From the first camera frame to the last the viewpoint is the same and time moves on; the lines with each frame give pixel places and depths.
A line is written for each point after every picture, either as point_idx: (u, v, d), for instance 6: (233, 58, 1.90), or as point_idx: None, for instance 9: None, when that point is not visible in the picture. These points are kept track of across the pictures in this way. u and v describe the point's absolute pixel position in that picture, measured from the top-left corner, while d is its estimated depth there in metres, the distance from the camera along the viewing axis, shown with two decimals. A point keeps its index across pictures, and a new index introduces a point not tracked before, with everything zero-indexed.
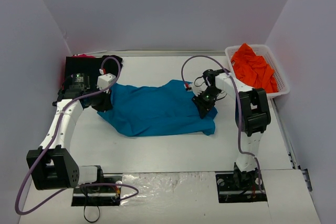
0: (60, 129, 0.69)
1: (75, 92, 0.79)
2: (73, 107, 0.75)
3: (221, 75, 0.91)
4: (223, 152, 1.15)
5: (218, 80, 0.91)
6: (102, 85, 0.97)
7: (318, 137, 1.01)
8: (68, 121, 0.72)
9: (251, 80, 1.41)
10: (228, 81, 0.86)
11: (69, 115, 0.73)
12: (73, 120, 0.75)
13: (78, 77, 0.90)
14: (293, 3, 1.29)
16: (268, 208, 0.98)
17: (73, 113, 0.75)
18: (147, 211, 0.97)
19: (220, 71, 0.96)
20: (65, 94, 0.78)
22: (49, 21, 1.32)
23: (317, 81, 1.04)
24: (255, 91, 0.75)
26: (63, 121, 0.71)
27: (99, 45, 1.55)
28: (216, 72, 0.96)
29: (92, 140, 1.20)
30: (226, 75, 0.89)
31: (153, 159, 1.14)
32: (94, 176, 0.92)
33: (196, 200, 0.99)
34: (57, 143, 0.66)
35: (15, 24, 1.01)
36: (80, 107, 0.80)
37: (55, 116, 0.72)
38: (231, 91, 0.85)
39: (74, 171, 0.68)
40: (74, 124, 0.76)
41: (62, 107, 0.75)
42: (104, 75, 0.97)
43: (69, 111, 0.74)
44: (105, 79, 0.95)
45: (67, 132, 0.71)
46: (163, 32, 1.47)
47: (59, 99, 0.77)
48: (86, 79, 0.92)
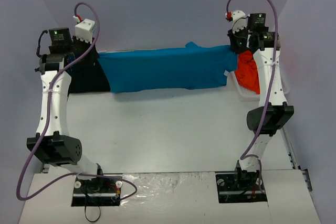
0: (53, 112, 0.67)
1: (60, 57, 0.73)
2: (61, 82, 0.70)
3: (266, 54, 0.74)
4: (223, 152, 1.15)
5: (259, 56, 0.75)
6: (85, 37, 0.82)
7: (318, 136, 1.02)
8: (59, 99, 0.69)
9: (251, 81, 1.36)
10: (268, 72, 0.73)
11: (58, 93, 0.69)
12: (64, 95, 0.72)
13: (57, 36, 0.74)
14: (292, 4, 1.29)
16: (268, 208, 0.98)
17: (62, 89, 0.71)
18: (148, 210, 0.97)
19: (271, 41, 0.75)
20: (48, 64, 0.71)
22: (48, 20, 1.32)
23: (316, 81, 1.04)
24: (283, 107, 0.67)
26: (53, 101, 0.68)
27: (99, 45, 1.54)
28: (268, 36, 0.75)
29: (92, 140, 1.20)
30: (269, 59, 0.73)
31: (153, 159, 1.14)
32: (93, 170, 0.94)
33: (196, 200, 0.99)
34: (53, 128, 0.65)
35: (14, 24, 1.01)
36: (67, 75, 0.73)
37: (44, 95, 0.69)
38: (262, 83, 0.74)
39: (76, 146, 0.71)
40: (66, 98, 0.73)
41: (48, 83, 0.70)
42: (81, 23, 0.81)
43: (56, 87, 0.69)
44: (84, 28, 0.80)
45: (61, 112, 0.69)
46: (163, 32, 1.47)
47: (42, 72, 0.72)
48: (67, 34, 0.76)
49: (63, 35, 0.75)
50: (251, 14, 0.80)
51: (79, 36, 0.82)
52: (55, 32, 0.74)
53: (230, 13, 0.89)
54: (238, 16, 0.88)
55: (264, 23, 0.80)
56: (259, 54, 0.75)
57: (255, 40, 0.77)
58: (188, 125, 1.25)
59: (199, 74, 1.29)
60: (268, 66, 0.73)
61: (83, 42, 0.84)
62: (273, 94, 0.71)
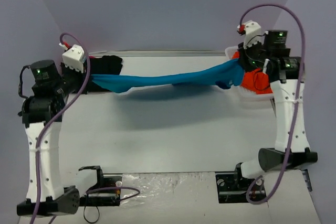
0: (44, 174, 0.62)
1: (45, 103, 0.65)
2: (49, 136, 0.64)
3: (289, 87, 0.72)
4: (223, 152, 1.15)
5: (280, 91, 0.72)
6: (75, 66, 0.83)
7: (318, 137, 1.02)
8: (48, 157, 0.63)
9: (250, 81, 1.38)
10: (289, 109, 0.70)
11: (47, 150, 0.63)
12: (55, 147, 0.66)
13: (41, 75, 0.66)
14: (293, 4, 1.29)
16: (268, 208, 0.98)
17: (52, 142, 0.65)
18: (148, 211, 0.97)
19: (295, 70, 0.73)
20: (32, 113, 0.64)
22: (48, 20, 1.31)
23: (316, 82, 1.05)
24: (306, 154, 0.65)
26: (43, 160, 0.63)
27: (98, 45, 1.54)
28: (290, 65, 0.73)
29: (91, 140, 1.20)
30: (291, 94, 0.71)
31: (152, 159, 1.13)
32: (93, 180, 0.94)
33: (196, 200, 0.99)
34: (45, 193, 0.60)
35: (15, 24, 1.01)
36: (56, 122, 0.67)
37: (31, 154, 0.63)
38: (281, 119, 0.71)
39: (73, 196, 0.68)
40: (57, 149, 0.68)
41: (34, 138, 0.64)
42: (69, 53, 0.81)
43: (45, 144, 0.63)
44: (74, 57, 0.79)
45: (51, 169, 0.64)
46: (163, 32, 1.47)
47: (26, 125, 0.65)
48: (52, 71, 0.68)
49: (48, 74, 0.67)
50: (272, 32, 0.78)
51: (68, 64, 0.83)
52: (38, 71, 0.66)
53: (243, 27, 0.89)
54: (252, 29, 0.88)
55: (284, 43, 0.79)
56: (279, 87, 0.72)
57: (276, 67, 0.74)
58: (188, 126, 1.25)
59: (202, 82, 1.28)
60: (289, 103, 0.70)
61: (73, 71, 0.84)
62: (295, 137, 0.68)
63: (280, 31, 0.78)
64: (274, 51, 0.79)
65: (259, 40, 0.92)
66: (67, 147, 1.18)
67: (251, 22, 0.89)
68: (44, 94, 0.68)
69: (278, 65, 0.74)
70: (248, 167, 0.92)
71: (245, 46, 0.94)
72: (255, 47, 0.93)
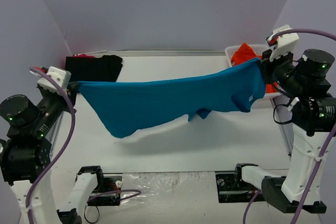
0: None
1: (25, 153, 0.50)
2: (39, 193, 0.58)
3: (314, 142, 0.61)
4: (224, 152, 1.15)
5: (304, 142, 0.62)
6: (54, 91, 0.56)
7: None
8: (42, 213, 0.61)
9: None
10: (308, 164, 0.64)
11: (40, 206, 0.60)
12: (46, 194, 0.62)
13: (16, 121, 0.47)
14: (293, 3, 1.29)
16: (268, 208, 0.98)
17: (43, 196, 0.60)
18: (148, 210, 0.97)
19: (327, 120, 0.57)
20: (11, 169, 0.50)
22: (48, 20, 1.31)
23: None
24: (313, 208, 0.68)
26: (37, 215, 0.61)
27: (99, 45, 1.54)
28: (325, 114, 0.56)
29: (92, 140, 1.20)
30: (315, 149, 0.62)
31: (152, 159, 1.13)
32: (94, 183, 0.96)
33: (196, 200, 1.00)
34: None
35: (15, 23, 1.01)
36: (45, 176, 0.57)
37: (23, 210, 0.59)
38: (296, 169, 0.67)
39: (76, 221, 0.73)
40: (49, 194, 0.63)
41: (22, 197, 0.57)
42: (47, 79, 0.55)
43: (36, 199, 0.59)
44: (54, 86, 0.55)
45: (48, 218, 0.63)
46: (163, 32, 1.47)
47: (10, 182, 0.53)
48: (30, 114, 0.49)
49: (24, 118, 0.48)
50: (312, 61, 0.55)
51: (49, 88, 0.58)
52: (10, 117, 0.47)
53: (275, 38, 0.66)
54: (286, 41, 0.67)
55: (324, 76, 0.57)
56: (303, 138, 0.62)
57: (304, 113, 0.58)
58: (188, 127, 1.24)
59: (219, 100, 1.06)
60: (310, 158, 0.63)
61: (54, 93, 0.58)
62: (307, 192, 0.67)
63: (323, 62, 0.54)
64: (309, 87, 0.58)
65: (291, 51, 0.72)
66: (68, 147, 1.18)
67: (287, 30, 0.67)
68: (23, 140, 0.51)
69: (310, 111, 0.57)
70: (250, 170, 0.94)
71: (271, 59, 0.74)
72: (286, 64, 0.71)
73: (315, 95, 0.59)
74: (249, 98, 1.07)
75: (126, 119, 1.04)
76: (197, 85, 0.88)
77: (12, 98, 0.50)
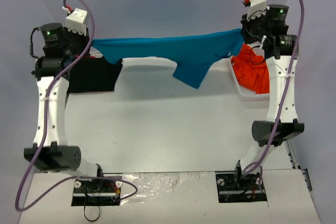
0: (51, 121, 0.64)
1: (53, 62, 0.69)
2: (57, 88, 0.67)
3: (283, 62, 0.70)
4: (223, 152, 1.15)
5: (273, 65, 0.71)
6: (77, 29, 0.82)
7: (318, 137, 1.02)
8: (56, 108, 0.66)
9: (251, 81, 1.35)
10: (281, 83, 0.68)
11: (55, 100, 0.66)
12: (62, 103, 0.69)
13: (50, 35, 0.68)
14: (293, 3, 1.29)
16: (268, 208, 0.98)
17: (60, 96, 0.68)
18: (148, 210, 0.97)
19: (290, 47, 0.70)
20: (43, 67, 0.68)
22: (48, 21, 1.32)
23: (315, 81, 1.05)
24: (293, 125, 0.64)
26: (51, 109, 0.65)
27: None
28: (285, 42, 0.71)
29: (92, 140, 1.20)
30: (284, 70, 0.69)
31: (153, 159, 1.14)
32: (94, 172, 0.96)
33: (196, 200, 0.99)
34: (51, 139, 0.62)
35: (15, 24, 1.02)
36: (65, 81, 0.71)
37: (40, 103, 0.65)
38: (272, 94, 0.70)
39: (75, 155, 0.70)
40: (63, 105, 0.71)
41: (44, 90, 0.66)
42: (72, 16, 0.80)
43: (53, 95, 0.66)
44: (77, 20, 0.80)
45: (57, 118, 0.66)
46: (163, 31, 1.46)
47: (38, 77, 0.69)
48: (61, 32, 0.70)
49: (56, 35, 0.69)
50: (272, 8, 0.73)
51: (71, 28, 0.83)
52: (48, 32, 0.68)
53: None
54: (256, 1, 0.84)
55: (285, 19, 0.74)
56: (272, 63, 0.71)
57: (271, 44, 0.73)
58: (188, 127, 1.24)
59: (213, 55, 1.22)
60: (281, 78, 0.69)
61: (76, 34, 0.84)
62: (284, 109, 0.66)
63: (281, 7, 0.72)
64: (273, 27, 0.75)
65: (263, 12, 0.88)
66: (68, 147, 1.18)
67: None
68: (53, 53, 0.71)
69: (273, 42, 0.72)
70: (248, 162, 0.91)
71: (248, 18, 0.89)
72: (259, 19, 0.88)
73: (280, 34, 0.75)
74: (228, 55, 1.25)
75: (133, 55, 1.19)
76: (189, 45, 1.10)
77: (51, 22, 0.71)
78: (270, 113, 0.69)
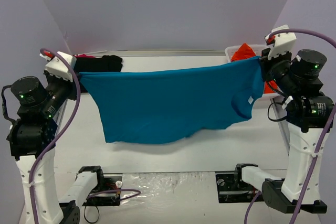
0: (41, 207, 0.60)
1: (34, 130, 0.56)
2: (42, 169, 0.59)
3: (311, 138, 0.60)
4: (224, 152, 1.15)
5: (300, 140, 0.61)
6: (62, 76, 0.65)
7: None
8: (43, 190, 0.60)
9: None
10: (305, 162, 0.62)
11: (42, 184, 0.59)
12: (50, 176, 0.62)
13: (25, 98, 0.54)
14: (294, 3, 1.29)
16: (268, 208, 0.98)
17: (45, 173, 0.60)
18: (147, 210, 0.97)
19: (321, 117, 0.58)
20: (20, 135, 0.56)
22: (49, 21, 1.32)
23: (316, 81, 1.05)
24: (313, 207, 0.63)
26: (38, 192, 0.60)
27: (99, 45, 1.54)
28: (317, 110, 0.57)
29: (92, 140, 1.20)
30: (311, 145, 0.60)
31: (153, 159, 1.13)
32: (94, 181, 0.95)
33: (196, 200, 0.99)
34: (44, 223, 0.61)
35: (16, 24, 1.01)
36: (51, 150, 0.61)
37: (24, 187, 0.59)
38: (294, 166, 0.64)
39: (74, 213, 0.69)
40: (53, 172, 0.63)
41: (27, 172, 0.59)
42: (56, 63, 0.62)
43: (39, 177, 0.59)
44: (62, 69, 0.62)
45: (49, 199, 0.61)
46: (163, 31, 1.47)
47: (17, 156, 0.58)
48: (38, 91, 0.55)
49: (33, 97, 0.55)
50: (304, 62, 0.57)
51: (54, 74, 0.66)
52: (21, 96, 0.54)
53: (272, 37, 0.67)
54: (283, 41, 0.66)
55: (318, 74, 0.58)
56: (297, 135, 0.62)
57: (298, 109, 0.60)
58: None
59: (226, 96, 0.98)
60: (306, 155, 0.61)
61: (62, 80, 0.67)
62: (306, 190, 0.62)
63: (316, 62, 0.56)
64: (302, 84, 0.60)
65: (289, 50, 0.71)
66: (67, 146, 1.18)
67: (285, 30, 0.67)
68: (32, 116, 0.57)
69: (302, 109, 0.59)
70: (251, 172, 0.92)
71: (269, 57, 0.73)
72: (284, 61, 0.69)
73: (308, 92, 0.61)
74: (249, 100, 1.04)
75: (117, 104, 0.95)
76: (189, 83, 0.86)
77: (24, 78, 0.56)
78: (289, 187, 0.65)
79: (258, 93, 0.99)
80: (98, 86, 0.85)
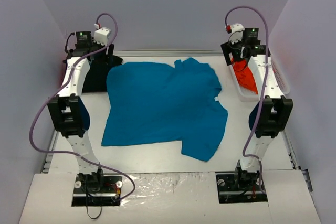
0: (73, 81, 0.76)
1: (82, 52, 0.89)
2: (82, 64, 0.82)
3: (260, 59, 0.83)
4: (222, 153, 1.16)
5: (253, 64, 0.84)
6: (101, 40, 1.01)
7: (318, 137, 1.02)
8: (79, 74, 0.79)
9: (251, 81, 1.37)
10: (262, 72, 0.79)
11: (79, 70, 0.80)
12: (83, 76, 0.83)
13: (82, 35, 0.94)
14: (293, 3, 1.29)
16: (268, 208, 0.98)
17: (83, 69, 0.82)
18: (148, 211, 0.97)
19: (262, 50, 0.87)
20: (74, 53, 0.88)
22: (49, 20, 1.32)
23: (316, 81, 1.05)
24: (282, 100, 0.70)
26: (75, 75, 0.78)
27: None
28: (259, 47, 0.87)
29: (92, 139, 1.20)
30: (262, 62, 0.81)
31: (153, 160, 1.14)
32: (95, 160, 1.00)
33: (197, 201, 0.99)
34: (71, 91, 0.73)
35: (16, 23, 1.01)
36: (86, 65, 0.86)
37: (67, 71, 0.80)
38: (258, 83, 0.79)
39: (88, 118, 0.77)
40: (84, 78, 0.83)
41: (71, 64, 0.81)
42: (100, 29, 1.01)
43: (78, 67, 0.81)
44: (102, 33, 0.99)
45: (79, 84, 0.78)
46: (163, 31, 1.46)
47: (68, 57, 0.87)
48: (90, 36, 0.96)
49: (86, 35, 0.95)
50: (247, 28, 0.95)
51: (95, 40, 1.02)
52: (81, 33, 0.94)
53: (229, 27, 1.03)
54: (236, 29, 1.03)
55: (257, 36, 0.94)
56: (252, 61, 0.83)
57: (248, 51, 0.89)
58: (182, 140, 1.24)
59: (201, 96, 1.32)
60: (262, 67, 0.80)
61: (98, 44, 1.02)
62: (270, 88, 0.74)
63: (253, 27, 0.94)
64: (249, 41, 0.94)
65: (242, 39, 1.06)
66: (68, 149, 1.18)
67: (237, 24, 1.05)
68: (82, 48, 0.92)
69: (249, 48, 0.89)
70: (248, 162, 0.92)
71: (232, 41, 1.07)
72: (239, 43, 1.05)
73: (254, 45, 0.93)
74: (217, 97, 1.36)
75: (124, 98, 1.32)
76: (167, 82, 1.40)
77: None
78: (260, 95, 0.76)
79: (220, 86, 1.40)
80: (116, 86, 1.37)
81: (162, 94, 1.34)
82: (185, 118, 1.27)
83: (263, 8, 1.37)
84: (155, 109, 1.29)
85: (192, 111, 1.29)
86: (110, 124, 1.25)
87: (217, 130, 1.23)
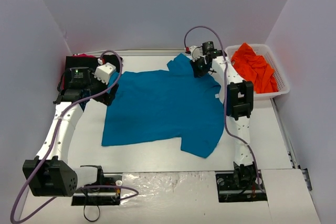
0: (57, 138, 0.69)
1: (74, 94, 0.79)
2: (72, 112, 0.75)
3: (219, 59, 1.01)
4: (222, 152, 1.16)
5: (216, 63, 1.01)
6: (102, 77, 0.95)
7: (318, 137, 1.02)
8: (65, 128, 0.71)
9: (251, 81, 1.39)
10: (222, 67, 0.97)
11: (67, 120, 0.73)
12: (72, 125, 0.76)
13: (77, 73, 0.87)
14: (293, 3, 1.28)
16: (268, 208, 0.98)
17: (72, 117, 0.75)
18: (148, 210, 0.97)
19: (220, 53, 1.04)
20: (65, 96, 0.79)
22: (49, 20, 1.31)
23: (316, 81, 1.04)
24: (244, 83, 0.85)
26: (61, 129, 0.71)
27: (98, 44, 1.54)
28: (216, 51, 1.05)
29: (92, 139, 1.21)
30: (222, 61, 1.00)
31: (153, 160, 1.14)
32: (94, 177, 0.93)
33: (197, 200, 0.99)
34: (54, 153, 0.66)
35: (15, 23, 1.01)
36: (80, 111, 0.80)
37: (54, 121, 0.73)
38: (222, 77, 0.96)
39: (72, 180, 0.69)
40: (73, 128, 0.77)
41: (60, 112, 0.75)
42: (103, 66, 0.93)
43: (67, 116, 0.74)
44: (105, 71, 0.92)
45: (65, 139, 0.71)
46: (163, 31, 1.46)
47: (58, 102, 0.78)
48: (87, 73, 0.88)
49: (83, 74, 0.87)
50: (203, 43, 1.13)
51: (97, 75, 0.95)
52: (76, 71, 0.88)
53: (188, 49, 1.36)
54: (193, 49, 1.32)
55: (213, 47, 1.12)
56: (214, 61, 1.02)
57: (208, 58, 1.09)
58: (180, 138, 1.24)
59: (196, 99, 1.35)
60: (223, 64, 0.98)
61: (100, 81, 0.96)
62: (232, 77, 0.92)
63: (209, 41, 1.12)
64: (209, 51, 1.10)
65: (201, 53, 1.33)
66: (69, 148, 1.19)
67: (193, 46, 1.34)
68: (75, 90, 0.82)
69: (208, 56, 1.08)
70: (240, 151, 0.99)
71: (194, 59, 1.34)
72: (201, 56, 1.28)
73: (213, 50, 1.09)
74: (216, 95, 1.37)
75: (124, 103, 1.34)
76: (166, 85, 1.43)
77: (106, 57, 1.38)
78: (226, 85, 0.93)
79: (217, 84, 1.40)
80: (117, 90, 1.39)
81: (161, 98, 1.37)
82: (184, 115, 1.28)
83: (262, 9, 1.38)
84: (155, 112, 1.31)
85: (190, 110, 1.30)
86: (108, 124, 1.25)
87: (216, 126, 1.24)
